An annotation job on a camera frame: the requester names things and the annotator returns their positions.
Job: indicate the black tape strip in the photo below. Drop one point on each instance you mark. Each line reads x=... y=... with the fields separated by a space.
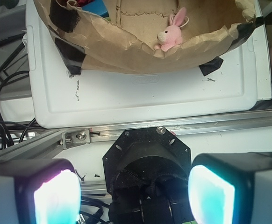
x=66 y=20
x=211 y=66

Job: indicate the metal corner bracket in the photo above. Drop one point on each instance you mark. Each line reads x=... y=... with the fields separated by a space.
x=76 y=137

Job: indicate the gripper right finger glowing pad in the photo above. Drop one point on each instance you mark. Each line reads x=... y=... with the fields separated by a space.
x=231 y=188

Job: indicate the aluminium extrusion rail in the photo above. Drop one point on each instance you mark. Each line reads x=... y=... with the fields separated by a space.
x=229 y=132

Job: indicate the white plastic bin lid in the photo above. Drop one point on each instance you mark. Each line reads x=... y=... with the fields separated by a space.
x=100 y=98

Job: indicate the black tape strip left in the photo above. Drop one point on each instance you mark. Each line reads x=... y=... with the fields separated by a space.
x=66 y=20

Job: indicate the black tape strip right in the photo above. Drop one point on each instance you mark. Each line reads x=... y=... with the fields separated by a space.
x=211 y=66

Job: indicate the pink plush bunny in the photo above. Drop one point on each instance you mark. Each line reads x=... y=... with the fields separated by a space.
x=172 y=36

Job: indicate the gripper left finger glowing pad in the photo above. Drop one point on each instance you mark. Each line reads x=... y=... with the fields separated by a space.
x=39 y=191

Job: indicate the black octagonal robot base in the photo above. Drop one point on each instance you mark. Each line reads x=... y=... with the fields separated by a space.
x=146 y=173

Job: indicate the red black marker pen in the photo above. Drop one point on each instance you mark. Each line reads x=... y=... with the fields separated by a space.
x=11 y=39

